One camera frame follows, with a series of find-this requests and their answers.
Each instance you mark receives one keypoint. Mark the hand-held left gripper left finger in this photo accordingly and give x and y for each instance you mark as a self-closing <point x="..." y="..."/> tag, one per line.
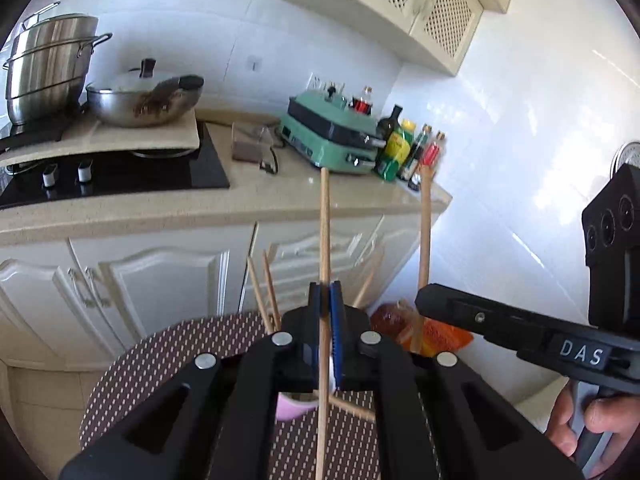
<point x="314" y="330"/>

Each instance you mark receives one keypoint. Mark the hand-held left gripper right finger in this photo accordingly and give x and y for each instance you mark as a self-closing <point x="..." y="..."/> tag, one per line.
<point x="337" y="340"/>

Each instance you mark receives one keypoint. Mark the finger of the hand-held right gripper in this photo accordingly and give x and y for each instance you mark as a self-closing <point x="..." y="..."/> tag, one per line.
<point x="465" y="317"/>

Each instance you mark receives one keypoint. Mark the light wooden chopstick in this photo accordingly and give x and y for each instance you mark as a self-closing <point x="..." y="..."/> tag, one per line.
<point x="355" y="409"/>
<point x="324" y="235"/>
<point x="260" y="295"/>
<point x="272" y="292"/>
<point x="425" y="230"/>

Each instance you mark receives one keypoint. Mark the pink cup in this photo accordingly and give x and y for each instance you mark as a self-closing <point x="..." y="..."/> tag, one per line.
<point x="290" y="407"/>

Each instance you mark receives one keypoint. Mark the person's right hand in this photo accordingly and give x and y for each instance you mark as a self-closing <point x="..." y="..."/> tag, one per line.
<point x="615" y="420"/>

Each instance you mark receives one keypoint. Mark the orange snack bag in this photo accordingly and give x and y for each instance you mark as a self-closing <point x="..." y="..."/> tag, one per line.
<point x="445" y="335"/>

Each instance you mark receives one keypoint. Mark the small white cap bottle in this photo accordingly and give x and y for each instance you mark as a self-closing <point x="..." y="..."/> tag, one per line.
<point x="413" y="182"/>

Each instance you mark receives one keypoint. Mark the cream lower kitchen cabinet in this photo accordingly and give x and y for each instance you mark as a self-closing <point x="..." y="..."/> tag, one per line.
<point x="165" y="280"/>

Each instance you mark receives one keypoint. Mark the red sauce bottle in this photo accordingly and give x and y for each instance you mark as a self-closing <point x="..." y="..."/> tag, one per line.
<point x="432" y="152"/>

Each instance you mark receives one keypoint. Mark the dark soy sauce bottle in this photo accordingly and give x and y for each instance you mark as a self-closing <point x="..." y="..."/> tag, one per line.
<point x="417" y="152"/>

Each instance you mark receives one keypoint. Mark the yellow green bottle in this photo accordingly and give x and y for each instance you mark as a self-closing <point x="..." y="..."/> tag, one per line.
<point x="397" y="152"/>

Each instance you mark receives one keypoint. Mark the green electric grill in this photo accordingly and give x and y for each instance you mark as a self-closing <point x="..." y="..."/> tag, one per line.
<point x="325" y="135"/>

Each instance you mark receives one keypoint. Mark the small clear plastic box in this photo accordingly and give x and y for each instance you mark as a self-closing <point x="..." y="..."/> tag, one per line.
<point x="250" y="145"/>

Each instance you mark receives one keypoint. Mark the dark olive oil bottle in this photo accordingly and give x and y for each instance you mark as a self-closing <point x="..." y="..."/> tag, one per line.
<point x="392" y="122"/>

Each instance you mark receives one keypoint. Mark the black gas hob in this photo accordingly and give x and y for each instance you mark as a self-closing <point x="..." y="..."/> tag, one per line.
<point x="150" y="172"/>

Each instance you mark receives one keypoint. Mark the dark bottle with red label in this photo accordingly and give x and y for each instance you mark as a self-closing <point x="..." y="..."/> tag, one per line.
<point x="362" y="102"/>

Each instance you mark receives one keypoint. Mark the beige board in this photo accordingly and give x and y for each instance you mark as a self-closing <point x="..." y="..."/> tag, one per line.
<point x="125" y="137"/>

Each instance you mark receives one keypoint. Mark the steel wok with glass lid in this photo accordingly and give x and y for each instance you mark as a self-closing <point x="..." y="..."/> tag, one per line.
<point x="140" y="102"/>

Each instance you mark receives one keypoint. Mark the black induction cooker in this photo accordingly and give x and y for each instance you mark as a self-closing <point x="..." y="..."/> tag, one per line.
<point x="35" y="135"/>

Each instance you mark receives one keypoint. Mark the steel steamer pot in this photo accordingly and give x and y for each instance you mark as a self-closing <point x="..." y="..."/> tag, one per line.
<point x="45" y="70"/>

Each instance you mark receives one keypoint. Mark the round white wall vent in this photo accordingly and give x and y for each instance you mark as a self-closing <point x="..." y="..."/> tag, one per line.
<point x="627" y="152"/>

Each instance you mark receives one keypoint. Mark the white wall socket with plug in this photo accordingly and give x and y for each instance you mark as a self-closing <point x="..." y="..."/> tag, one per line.
<point x="322" y="82"/>

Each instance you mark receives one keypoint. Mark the cream lattice door wall cabinet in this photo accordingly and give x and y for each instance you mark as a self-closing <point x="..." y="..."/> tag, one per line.
<point x="400" y="0"/>

